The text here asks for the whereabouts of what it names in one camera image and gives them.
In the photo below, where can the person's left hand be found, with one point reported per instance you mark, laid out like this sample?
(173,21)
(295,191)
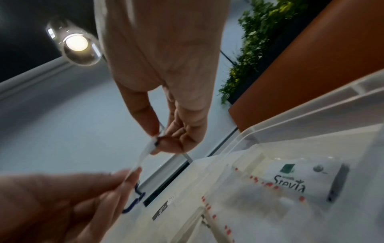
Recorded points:
(54,206)

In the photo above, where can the person's right hand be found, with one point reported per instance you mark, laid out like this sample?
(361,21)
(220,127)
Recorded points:
(168,59)

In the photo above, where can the sorted sachets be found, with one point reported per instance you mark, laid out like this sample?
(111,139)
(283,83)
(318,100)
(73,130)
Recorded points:
(240,201)

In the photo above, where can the clear compartment tray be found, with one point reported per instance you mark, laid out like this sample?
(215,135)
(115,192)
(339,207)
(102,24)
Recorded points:
(300,189)

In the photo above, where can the clear lidded plastic container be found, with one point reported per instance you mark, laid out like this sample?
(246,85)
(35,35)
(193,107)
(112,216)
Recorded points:
(135,197)

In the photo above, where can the glass pendant lamp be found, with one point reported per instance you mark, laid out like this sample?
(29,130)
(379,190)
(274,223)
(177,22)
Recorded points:
(75,42)

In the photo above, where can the black planter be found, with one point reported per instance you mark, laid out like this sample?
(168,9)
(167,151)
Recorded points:
(279,54)

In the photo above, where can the grey window frame post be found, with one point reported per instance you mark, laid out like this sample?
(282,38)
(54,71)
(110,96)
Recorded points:
(228,58)

